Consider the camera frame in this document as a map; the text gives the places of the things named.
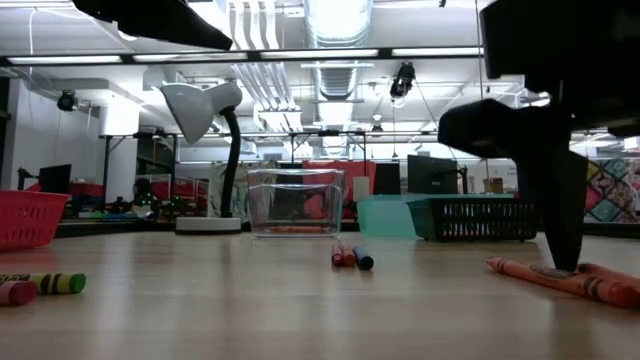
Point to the person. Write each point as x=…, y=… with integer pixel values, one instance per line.
x=142, y=189

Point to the black hanging spotlight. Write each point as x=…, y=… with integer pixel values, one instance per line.
x=402, y=80
x=66, y=101

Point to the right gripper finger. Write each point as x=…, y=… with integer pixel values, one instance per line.
x=572, y=210
x=547, y=200

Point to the white column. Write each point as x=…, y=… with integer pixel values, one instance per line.
x=119, y=120

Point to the blue crayon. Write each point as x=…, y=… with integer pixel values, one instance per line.
x=363, y=260

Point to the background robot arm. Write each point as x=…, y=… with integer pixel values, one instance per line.
x=165, y=206

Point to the red plastic basket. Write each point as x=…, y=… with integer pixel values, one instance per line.
x=30, y=220

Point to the colourful patchwork quilt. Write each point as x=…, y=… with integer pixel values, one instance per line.
x=612, y=195

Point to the red crayon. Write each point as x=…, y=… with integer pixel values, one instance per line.
x=337, y=257
x=17, y=294

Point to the black plastic basket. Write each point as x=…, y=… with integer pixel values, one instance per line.
x=475, y=220

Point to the cardboard box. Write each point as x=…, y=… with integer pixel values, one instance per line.
x=492, y=186

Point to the white box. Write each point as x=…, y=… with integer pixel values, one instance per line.
x=361, y=189

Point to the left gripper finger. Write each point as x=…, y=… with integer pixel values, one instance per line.
x=190, y=30

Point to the clear plastic container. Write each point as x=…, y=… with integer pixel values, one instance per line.
x=295, y=210

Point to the black metal stand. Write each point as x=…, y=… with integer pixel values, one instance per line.
x=106, y=165

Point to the black metal table frame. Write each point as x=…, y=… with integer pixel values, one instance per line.
x=115, y=229

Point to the red partition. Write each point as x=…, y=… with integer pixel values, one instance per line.
x=357, y=170

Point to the ribbed silver air duct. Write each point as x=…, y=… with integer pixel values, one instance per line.
x=337, y=82

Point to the bright light bar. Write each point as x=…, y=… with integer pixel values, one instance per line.
x=200, y=56

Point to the green crayon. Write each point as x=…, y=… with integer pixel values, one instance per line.
x=60, y=283

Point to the large black monitor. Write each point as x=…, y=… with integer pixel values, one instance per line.
x=432, y=175

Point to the teal plastic tray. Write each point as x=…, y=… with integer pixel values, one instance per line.
x=382, y=215

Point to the white desk lamp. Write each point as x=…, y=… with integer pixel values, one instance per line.
x=192, y=112

